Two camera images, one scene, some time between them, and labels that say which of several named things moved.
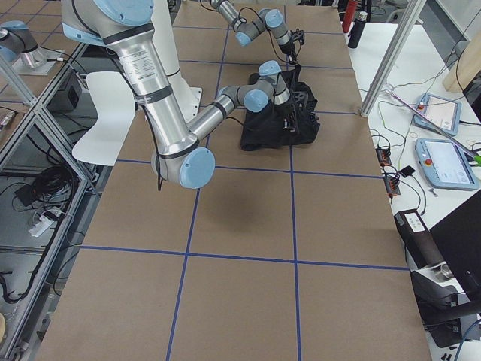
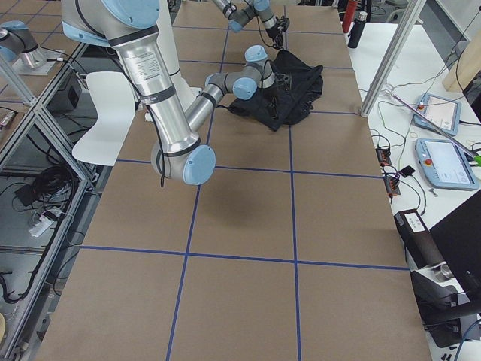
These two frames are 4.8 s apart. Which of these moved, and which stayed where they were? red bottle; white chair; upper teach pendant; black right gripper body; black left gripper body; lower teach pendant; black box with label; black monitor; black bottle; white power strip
Moved: black right gripper body; black left gripper body
Stayed: black box with label; red bottle; white power strip; lower teach pendant; black bottle; black monitor; upper teach pendant; white chair
